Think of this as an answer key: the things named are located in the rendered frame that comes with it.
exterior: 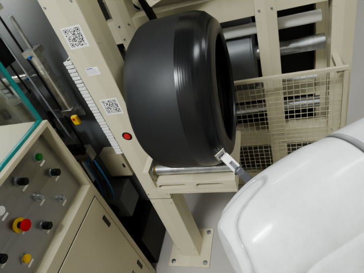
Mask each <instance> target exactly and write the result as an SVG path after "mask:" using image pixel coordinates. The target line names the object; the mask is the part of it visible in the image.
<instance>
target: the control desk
mask: <svg viewBox="0 0 364 273"><path fill-rule="evenodd" d="M91 182H92V181H91V180H90V179H89V177H88V176H87V175H86V173H85V172H84V170H83V169H82V167H81V166H80V165H79V163H78V162H77V161H76V159H75V158H74V156H73V155H72V154H71V152H70V151H69V149H68V148H67V147H66V145H65V144H64V142H63V141H62V140H61V138H60V137H59V135H58V134H57V133H56V132H55V130H54V129H53V127H52V126H51V124H50V123H49V121H48V120H42V121H41V123H40V124H39V125H38V126H37V127H36V129H35V130H34V131H33V132H32V134H31V135H30V136H29V137H28V138H27V140H26V141H25V142H24V144H23V145H22V146H21V147H20V148H19V150H18V151H17V152H16V153H15V155H14V156H13V157H12V158H11V159H10V161H9V162H8V163H7V164H6V165H5V167H4V168H3V169H2V170H1V172H0V273H155V269H154V268H153V267H152V265H151V264H150V262H149V261H148V260H147V258H146V257H145V255H144V254H143V253H142V251H141V250H140V249H139V247H138V246H137V244H136V243H135V241H134V240H133V239H132V237H131V236H130V235H129V233H128V232H127V230H126V229H125V228H124V226H123V225H122V224H121V222H120V221H119V220H118V218H117V216H116V215H115V214H114V212H113V211H112V210H111V208H110V207H109V206H108V204H107V203H106V201H105V200H104V199H103V197H102V196H101V194H100V193H99V192H98V190H97V189H96V187H95V186H94V185H93V183H91Z"/></svg>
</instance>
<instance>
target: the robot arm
mask: <svg viewBox="0 0 364 273"><path fill-rule="evenodd" d="M221 159H222V161H223V162H225V163H226V164H227V165H228V167H229V168H231V169H232V170H233V171H234V172H235V174H234V175H238V176H239V177H241V178H242V179H243V180H244V181H245V182H246V184H245V185H244V186H243V187H242V188H241V189H240V190H239V191H238V192H237V193H236V194H235V195H234V197H233V198H232V199H231V200H230V201H229V203H228V204H227V206H226V207H225V208H224V210H223V212H222V214H221V217H220V220H219V222H218V234H219V238H220V241H221V243H222V246H223V248H224V250H225V253H226V255H227V257H228V259H229V261H230V263H231V265H232V267H233V268H234V270H235V272H236V273H364V118H361V119H359V120H357V121H355V122H353V123H351V124H349V125H347V126H345V127H343V128H341V129H339V130H337V131H336V132H334V133H332V134H330V135H328V136H326V137H324V138H322V139H320V140H318V141H316V142H314V143H312V144H309V145H306V146H303V147H301V148H299V149H298V150H296V151H294V152H292V153H290V154H289V155H287V156H286V157H284V158H282V159H280V160H279V161H277V162H275V163H274V164H272V165H271V166H269V167H268V168H266V169H265V170H263V171H262V172H261V173H259V174H258V175H256V176H255V177H253V178H252V177H251V176H250V175H249V174H248V173H246V172H245V171H244V170H243V169H242V165H239V164H238V163H237V162H236V161H235V160H234V159H233V158H232V157H231V156H230V155H228V154H227V153H225V154H224V155H223V156H222V157H221Z"/></svg>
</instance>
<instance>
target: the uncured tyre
mask: <svg viewBox="0 0 364 273"><path fill-rule="evenodd" d="M123 89H124V95H125V103H126V108H127V113H128V117H129V120H130V123H131V126H132V129H133V132H134V134H135V137H136V139H137V141H138V142H139V144H140V146H141V147H142V149H143V150H144V151H145V152H146V153H147V154H148V155H149V156H150V157H151V158H152V159H153V160H154V161H155V162H156V163H157V164H159V165H161V166H165V167H169V168H182V167H201V166H214V165H218V164H221V163H223V161H222V159H221V160H220V161H218V160H217V159H216V157H215V155H216V154H217V153H218V152H219V151H220V150H221V149H222V148H224V150H225V151H226V153H227V154H228V155H230V154H231V153H232V152H233V149H234V146H235V139H236V97H235V87H234V81H233V73H232V67H231V61H230V56H229V52H228V48H227V45H226V40H225V37H224V33H223V31H222V28H221V26H220V24H219V22H218V20H217V19H216V18H214V17H213V16H211V15H210V14H208V13H207V12H205V11H201V10H192V11H187V12H183V13H179V14H175V15H171V16H166V17H162V18H157V19H152V20H150V21H148V22H146V23H144V24H143V25H141V26H140V27H138V29H137V30H136V32H135V34H134V36H133V38H132V40H131V41H130V43H129V45H128V48H127V51H126V55H125V61H124V66H123Z"/></svg>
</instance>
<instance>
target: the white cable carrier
mask: <svg viewBox="0 0 364 273"><path fill-rule="evenodd" d="M70 60H71V59H70V57H69V58H68V59H67V60H66V62H64V63H63V64H64V65H65V66H66V68H67V69H69V70H68V71H69V73H70V75H71V77H72V79H73V80H75V83H76V84H77V83H78V84H77V87H79V91H80V92H81V94H82V96H83V97H84V98H85V100H86V103H87V104H88V106H89V107H90V110H91V111H92V112H93V113H94V116H95V118H96V119H97V121H98V122H99V125H100V126H101V128H102V130H103V132H104V133H105V135H106V136H107V138H108V140H109V141H110V144H111V146H112V147H113V148H114V150H115V152H116V154H121V153H123V151H122V149H121V148H120V146H119V144H118V142H117V141H116V139H115V137H114V136H113V133H112V132H111V130H110V128H109V127H108V125H107V123H106V121H105V119H104V118H103V116H102V114H101V112H100V111H99V109H98V107H97V105H96V103H95V102H94V100H93V98H92V96H91V94H90V93H89V91H88V89H87V87H86V85H85V84H84V82H83V81H82V79H81V76H80V75H79V73H78V72H77V70H76V68H75V66H74V65H72V64H73V63H72V61H70ZM74 68H75V69H74ZM84 86H85V87H84Z"/></svg>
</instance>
